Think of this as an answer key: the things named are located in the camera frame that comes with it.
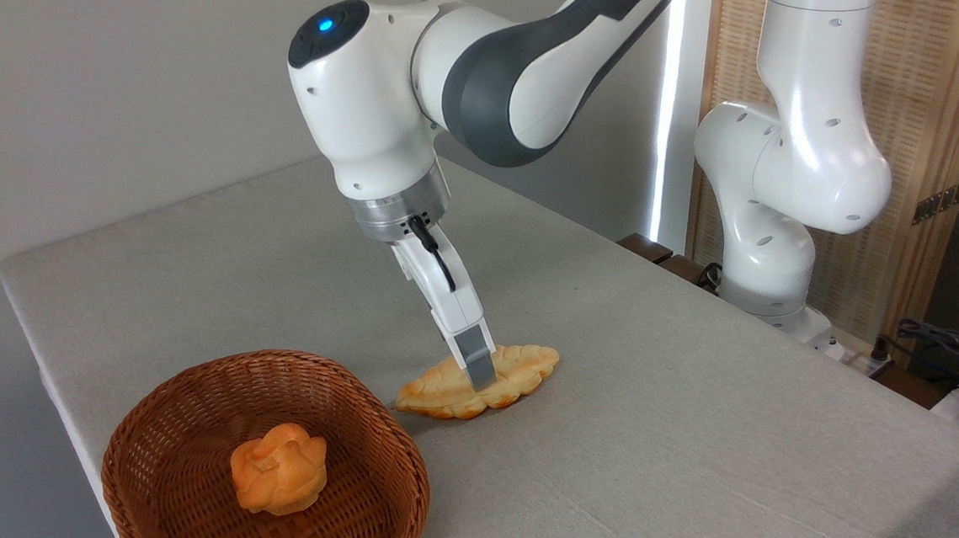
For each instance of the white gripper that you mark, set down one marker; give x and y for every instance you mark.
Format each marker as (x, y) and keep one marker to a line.
(444, 288)

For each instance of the grey tablecloth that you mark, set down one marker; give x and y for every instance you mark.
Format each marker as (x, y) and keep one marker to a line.
(644, 449)

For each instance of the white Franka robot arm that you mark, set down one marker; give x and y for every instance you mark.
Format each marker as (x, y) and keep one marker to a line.
(356, 108)

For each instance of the white power strip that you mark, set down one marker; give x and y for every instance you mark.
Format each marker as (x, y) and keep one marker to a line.
(857, 360)

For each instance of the metal screen hinge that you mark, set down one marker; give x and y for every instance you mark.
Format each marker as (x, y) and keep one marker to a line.
(940, 202)

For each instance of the round knotted bread bun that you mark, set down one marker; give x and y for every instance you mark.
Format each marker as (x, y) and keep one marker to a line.
(280, 470)

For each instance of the wooden bamboo folding screen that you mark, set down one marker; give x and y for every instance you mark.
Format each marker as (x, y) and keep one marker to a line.
(923, 81)

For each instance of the long leaf-shaped bread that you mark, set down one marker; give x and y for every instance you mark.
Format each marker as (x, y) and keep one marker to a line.
(514, 373)

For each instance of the dark wooden furniture piece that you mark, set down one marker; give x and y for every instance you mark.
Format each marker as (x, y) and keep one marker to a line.
(646, 247)

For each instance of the brown wicker basket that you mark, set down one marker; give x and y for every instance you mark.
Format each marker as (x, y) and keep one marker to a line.
(171, 458)

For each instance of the white box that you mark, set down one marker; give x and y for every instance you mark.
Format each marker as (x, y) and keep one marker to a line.
(955, 404)

